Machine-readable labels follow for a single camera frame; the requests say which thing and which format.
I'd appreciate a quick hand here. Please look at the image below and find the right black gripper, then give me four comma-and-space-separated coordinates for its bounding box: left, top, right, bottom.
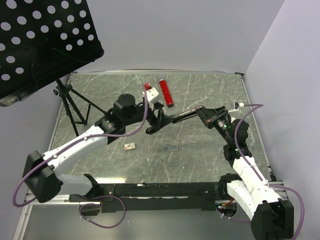
195, 106, 233, 145

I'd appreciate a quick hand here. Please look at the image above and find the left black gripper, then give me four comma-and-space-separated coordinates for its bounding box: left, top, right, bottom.
123, 101, 173, 130

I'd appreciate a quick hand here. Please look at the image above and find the white staple box sleeve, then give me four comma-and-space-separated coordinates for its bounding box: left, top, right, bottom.
124, 142, 136, 151

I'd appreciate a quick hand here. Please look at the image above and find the black stapler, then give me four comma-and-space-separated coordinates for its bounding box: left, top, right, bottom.
170, 105, 205, 124

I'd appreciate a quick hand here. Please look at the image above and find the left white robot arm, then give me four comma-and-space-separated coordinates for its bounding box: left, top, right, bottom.
22, 91, 173, 203

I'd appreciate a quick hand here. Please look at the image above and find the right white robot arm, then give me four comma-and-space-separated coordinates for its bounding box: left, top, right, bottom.
196, 106, 294, 240

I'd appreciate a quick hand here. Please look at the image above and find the red cylindrical tube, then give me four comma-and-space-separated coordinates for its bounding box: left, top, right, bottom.
158, 75, 174, 108

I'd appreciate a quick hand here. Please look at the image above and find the black tripod stand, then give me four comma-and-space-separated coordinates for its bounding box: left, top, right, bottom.
53, 79, 107, 137

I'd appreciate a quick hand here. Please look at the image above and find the black perforated music stand desk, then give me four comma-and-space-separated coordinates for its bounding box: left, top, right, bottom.
0, 0, 104, 107

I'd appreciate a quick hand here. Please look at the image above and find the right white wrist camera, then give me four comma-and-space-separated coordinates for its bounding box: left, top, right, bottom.
228, 102, 245, 113

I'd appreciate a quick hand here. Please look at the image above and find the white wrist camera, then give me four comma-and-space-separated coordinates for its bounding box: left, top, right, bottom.
228, 102, 245, 113
142, 83, 161, 110

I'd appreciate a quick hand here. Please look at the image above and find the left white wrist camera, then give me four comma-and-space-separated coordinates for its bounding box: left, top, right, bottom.
142, 83, 161, 110

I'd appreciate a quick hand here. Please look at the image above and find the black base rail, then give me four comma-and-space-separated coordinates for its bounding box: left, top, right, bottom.
68, 182, 232, 213

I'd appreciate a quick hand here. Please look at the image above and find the aluminium frame rail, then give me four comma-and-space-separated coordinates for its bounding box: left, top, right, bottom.
266, 182, 289, 202

